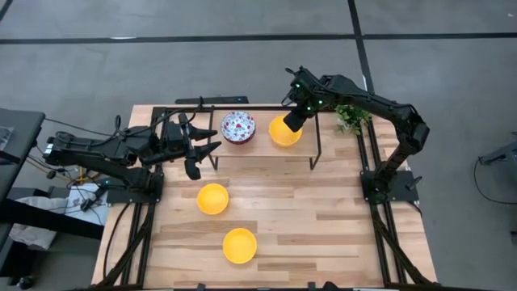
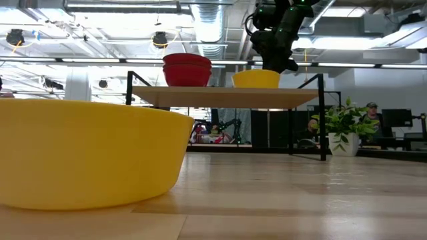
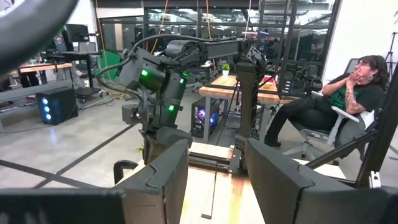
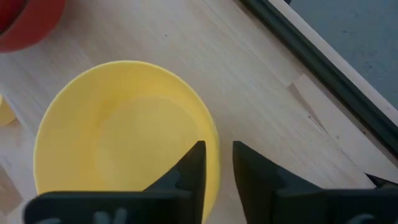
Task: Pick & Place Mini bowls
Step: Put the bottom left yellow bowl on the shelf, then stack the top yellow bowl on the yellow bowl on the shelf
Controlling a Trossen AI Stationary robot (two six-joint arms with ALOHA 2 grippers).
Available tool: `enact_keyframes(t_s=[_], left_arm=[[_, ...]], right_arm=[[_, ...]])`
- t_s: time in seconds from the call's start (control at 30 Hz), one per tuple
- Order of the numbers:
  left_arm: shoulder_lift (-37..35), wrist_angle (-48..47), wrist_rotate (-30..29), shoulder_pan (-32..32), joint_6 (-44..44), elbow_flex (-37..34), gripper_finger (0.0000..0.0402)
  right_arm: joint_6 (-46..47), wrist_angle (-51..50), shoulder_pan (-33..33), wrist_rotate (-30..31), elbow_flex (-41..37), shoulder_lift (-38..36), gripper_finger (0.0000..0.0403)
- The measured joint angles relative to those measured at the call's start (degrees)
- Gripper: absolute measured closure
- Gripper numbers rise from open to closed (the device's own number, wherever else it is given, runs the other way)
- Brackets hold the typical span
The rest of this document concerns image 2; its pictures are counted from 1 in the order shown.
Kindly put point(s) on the yellow plastic bowl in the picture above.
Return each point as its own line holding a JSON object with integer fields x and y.
{"x": 255, "y": 80}
{"x": 83, "y": 150}

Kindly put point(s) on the floral bowl with red outside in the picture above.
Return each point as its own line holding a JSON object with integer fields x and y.
{"x": 187, "y": 78}
{"x": 187, "y": 64}
{"x": 187, "y": 56}

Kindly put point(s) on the black background robot arm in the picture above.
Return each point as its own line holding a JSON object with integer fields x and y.
{"x": 235, "y": 130}

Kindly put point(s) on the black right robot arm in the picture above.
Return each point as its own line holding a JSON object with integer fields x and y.
{"x": 287, "y": 16}

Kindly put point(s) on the wooden shelf with black legs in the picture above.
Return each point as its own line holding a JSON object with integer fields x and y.
{"x": 223, "y": 97}

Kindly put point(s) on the black partition panel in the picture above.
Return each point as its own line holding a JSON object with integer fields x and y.
{"x": 277, "y": 128}

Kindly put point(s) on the green potted plant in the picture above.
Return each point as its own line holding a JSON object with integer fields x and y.
{"x": 343, "y": 143}

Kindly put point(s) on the person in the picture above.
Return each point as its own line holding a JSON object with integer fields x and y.
{"x": 208, "y": 136}
{"x": 372, "y": 115}

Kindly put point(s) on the black round ceiling device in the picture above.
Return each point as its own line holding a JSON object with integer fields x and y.
{"x": 160, "y": 40}
{"x": 103, "y": 84}
{"x": 15, "y": 36}

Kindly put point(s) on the black computer monitor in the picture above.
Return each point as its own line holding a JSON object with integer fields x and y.
{"x": 397, "y": 120}

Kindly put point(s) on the long ceiling light strip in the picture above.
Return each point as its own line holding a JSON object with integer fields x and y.
{"x": 90, "y": 60}

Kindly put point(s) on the silver spiral air duct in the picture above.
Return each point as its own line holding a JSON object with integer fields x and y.
{"x": 320, "y": 10}
{"x": 208, "y": 26}

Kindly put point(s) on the black metal table frame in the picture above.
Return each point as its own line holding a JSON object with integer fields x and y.
{"x": 267, "y": 150}

